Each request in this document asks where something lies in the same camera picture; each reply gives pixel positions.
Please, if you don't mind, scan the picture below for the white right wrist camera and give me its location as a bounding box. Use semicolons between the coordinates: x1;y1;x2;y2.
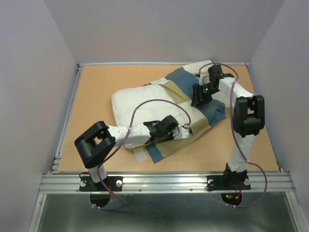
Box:
199;74;210;85

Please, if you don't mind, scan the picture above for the blue beige white plaid pillowcase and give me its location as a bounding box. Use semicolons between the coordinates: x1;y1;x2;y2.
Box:
144;60;230;163

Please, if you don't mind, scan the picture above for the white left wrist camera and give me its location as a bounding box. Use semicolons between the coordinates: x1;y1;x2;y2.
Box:
179;127;190;139

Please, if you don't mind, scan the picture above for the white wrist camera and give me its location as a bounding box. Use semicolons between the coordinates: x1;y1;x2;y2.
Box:
179;127;190;139
199;74;210;85

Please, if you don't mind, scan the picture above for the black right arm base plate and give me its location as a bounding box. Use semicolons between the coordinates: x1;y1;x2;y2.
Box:
206;175;251;191

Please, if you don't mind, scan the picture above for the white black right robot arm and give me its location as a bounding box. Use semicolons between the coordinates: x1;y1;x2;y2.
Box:
191;63;265;191

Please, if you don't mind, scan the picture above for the white pillow label tag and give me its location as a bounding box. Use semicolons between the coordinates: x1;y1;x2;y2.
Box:
133;148;147;163

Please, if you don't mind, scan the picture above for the white pillow yellow edge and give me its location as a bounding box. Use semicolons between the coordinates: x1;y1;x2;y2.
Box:
112;87;191;149

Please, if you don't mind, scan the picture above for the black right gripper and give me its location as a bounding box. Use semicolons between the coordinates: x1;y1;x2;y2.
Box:
191;82;219;105

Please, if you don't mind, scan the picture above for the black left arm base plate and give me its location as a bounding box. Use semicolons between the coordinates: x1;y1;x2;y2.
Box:
79;175;123;192

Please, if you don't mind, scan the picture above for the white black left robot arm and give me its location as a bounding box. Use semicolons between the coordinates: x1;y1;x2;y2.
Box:
74;115;179;190

